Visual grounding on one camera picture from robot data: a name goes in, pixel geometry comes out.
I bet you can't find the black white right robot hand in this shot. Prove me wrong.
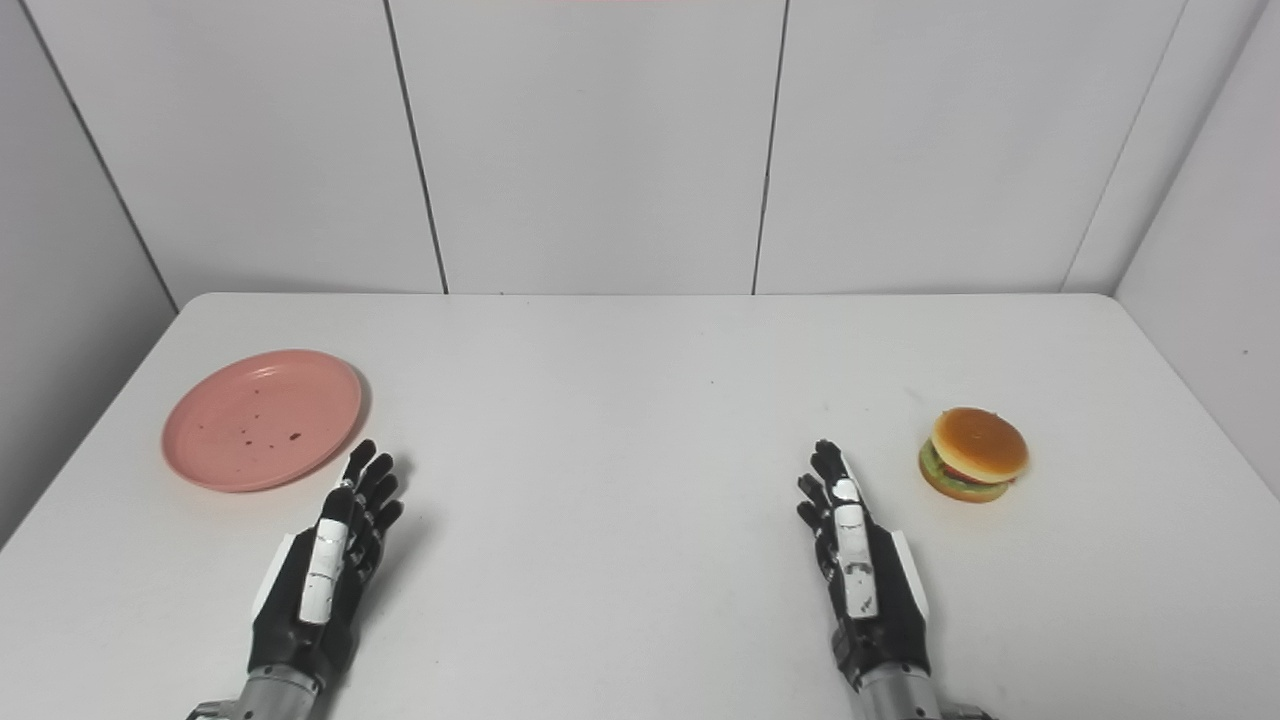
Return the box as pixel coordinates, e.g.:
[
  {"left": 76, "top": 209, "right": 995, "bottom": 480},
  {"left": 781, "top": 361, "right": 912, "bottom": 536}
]
[{"left": 796, "top": 439, "right": 933, "bottom": 690}]

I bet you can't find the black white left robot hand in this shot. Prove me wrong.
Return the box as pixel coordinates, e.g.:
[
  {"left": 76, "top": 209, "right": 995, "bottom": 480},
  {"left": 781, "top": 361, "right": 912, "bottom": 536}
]
[{"left": 247, "top": 439, "right": 405, "bottom": 692}]

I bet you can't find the toy hamburger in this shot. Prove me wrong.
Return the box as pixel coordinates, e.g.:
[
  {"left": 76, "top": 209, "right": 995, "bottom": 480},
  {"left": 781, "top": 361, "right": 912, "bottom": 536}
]
[{"left": 918, "top": 406, "right": 1030, "bottom": 503}]

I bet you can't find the pink round plate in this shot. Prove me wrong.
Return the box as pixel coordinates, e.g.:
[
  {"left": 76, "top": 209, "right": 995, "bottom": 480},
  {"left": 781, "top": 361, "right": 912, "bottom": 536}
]
[{"left": 162, "top": 349, "right": 364, "bottom": 493}]

